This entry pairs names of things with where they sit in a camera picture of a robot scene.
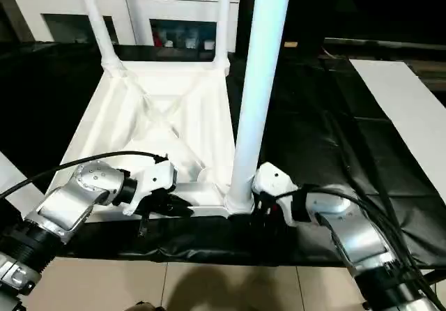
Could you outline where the white plastic table top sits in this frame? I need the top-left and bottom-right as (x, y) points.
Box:
(47, 59), (255, 225)

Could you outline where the black mat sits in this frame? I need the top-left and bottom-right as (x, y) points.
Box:
(0, 40), (446, 267)

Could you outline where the black robot left foot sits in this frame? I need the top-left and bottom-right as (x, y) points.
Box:
(135, 301), (165, 311)

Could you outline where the white board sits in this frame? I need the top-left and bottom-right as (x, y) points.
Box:
(349, 59), (446, 190)

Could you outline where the black stand leg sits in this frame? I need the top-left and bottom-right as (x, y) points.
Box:
(420, 268), (446, 286)

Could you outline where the white cabinet with glass doors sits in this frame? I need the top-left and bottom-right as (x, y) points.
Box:
(8, 0), (241, 53)

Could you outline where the black bar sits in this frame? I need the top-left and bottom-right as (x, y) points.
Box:
(323, 37), (446, 47)

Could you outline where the grey curtain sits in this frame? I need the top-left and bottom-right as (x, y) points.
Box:
(0, 0), (36, 43)

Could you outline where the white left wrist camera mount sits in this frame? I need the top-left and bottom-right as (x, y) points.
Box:
(121, 159), (177, 217)

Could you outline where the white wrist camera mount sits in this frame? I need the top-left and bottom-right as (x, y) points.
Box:
(251, 162), (300, 227)
(121, 159), (177, 217)

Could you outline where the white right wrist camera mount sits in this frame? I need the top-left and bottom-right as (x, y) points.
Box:
(251, 162), (300, 227)

